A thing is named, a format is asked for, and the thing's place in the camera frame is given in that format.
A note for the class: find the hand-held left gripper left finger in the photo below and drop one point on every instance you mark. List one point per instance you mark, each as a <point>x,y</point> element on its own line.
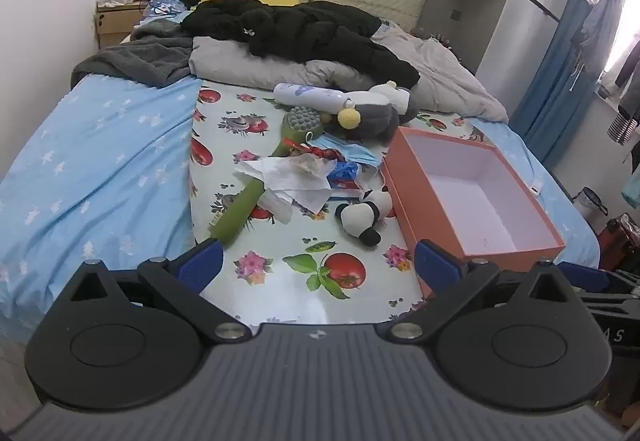
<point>202,266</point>

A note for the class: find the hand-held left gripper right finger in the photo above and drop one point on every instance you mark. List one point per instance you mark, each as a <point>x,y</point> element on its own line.
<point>436,265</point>

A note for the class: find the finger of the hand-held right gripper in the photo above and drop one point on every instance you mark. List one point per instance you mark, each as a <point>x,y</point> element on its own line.
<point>602,304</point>
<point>582,275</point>

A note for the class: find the orange cardboard box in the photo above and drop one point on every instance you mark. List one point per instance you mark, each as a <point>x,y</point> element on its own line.
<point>500,216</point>

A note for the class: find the small panda plush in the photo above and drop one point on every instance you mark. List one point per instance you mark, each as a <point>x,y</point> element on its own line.
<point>357,218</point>

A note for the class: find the white tissue paper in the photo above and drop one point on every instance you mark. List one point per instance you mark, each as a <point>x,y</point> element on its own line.
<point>285,181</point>

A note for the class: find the blue plastic wrapper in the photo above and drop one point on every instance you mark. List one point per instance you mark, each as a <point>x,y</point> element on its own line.
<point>345,173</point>

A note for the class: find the blue face mask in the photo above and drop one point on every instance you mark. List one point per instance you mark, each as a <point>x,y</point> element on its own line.
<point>357,153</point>

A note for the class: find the clear plastic bag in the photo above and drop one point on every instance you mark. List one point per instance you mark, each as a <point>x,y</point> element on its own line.
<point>311,166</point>

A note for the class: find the shiny red wrapper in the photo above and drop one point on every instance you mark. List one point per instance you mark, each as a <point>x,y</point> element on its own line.
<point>320,152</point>

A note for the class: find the red suitcase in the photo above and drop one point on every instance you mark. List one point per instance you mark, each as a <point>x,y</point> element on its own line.
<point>620,241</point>

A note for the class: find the green massage hammer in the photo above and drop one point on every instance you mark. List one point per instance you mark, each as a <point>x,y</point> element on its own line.
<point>240,211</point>

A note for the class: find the metal trash bin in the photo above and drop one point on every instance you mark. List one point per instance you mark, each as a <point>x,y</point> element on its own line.
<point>590,200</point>

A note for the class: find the fruit print mat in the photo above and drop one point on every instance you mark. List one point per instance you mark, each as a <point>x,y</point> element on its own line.
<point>280,241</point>

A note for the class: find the teal cloth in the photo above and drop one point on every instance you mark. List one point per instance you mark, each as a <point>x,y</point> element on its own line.
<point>632,188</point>

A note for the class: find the light blue bed sheet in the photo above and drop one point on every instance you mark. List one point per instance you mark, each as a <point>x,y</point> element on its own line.
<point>100,161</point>

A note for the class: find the striped hanging cloth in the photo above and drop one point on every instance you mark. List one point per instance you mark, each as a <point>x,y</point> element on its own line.
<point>622,130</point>

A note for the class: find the grey white penguin plush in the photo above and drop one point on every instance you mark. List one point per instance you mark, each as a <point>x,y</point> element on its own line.
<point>380,121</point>

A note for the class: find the grey duvet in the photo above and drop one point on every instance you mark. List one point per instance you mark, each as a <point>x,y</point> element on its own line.
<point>450,71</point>

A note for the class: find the white spray bottle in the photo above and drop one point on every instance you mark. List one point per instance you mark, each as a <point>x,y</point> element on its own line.
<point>310,96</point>

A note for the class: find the blue curtain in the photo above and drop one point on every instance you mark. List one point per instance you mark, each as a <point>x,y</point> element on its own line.
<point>555,71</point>

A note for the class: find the hanging black garment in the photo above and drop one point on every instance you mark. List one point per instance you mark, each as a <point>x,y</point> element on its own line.
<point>629,66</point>

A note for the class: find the dark grey blanket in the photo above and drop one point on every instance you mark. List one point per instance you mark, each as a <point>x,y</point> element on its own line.
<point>135,56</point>

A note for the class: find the hanging grey garment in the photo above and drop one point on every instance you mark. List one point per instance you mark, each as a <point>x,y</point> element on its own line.
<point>595,26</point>

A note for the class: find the black jacket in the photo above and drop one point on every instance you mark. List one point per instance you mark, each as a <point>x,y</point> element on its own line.
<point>300,31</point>

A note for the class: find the wooden nightstand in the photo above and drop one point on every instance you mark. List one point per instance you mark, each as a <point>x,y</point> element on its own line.
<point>112,23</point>

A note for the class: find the blue patterned bag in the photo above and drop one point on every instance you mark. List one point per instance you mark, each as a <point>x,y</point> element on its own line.
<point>162,9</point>

